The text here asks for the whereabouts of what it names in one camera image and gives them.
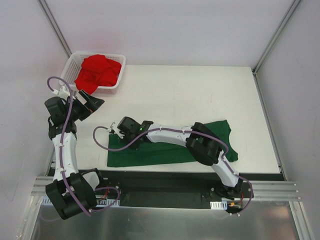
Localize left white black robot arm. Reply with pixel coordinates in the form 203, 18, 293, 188
44, 86, 106, 220

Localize slotted cable duct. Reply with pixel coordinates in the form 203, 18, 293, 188
210, 201, 228, 211
41, 196, 120, 208

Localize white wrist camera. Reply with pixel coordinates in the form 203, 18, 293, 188
52, 85, 70, 100
109, 121, 124, 139

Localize left aluminium corner post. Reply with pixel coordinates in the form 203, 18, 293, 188
37, 0, 72, 58

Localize aluminium corner post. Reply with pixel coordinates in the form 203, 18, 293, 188
37, 0, 72, 58
252, 0, 303, 76

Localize right aluminium corner post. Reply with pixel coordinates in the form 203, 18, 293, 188
252, 0, 303, 76

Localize aluminium rail frame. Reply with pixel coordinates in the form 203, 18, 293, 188
31, 159, 303, 201

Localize green t shirt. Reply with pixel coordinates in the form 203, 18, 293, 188
106, 120, 239, 168

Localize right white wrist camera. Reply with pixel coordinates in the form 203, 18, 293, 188
109, 121, 124, 139

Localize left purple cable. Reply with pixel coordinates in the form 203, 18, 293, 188
47, 76, 121, 217

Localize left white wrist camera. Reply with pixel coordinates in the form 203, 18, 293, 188
52, 85, 70, 100

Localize left slotted cable duct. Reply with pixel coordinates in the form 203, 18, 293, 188
41, 196, 120, 208

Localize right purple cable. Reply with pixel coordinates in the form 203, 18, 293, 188
92, 126, 255, 218

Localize purple cable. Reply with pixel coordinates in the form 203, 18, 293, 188
47, 76, 121, 217
92, 126, 255, 218

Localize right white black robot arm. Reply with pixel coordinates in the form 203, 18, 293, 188
117, 116, 243, 198

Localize red t shirt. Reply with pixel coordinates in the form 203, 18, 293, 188
74, 54, 122, 95

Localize white plastic basket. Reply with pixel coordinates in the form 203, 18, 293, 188
60, 51, 126, 94

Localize right slotted cable duct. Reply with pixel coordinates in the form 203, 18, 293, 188
210, 201, 228, 211

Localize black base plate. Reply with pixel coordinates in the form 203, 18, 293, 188
97, 170, 253, 209

